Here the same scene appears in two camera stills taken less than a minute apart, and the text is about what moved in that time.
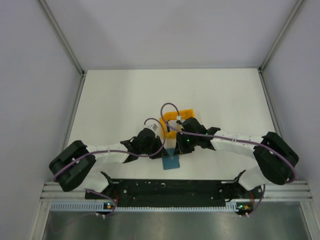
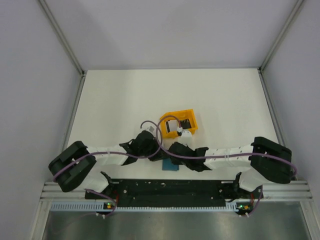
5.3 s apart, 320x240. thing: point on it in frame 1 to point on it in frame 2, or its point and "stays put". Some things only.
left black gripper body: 154,147 stays put
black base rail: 175,192 stays put
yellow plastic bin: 172,123 stays put
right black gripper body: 187,142 to 175,161
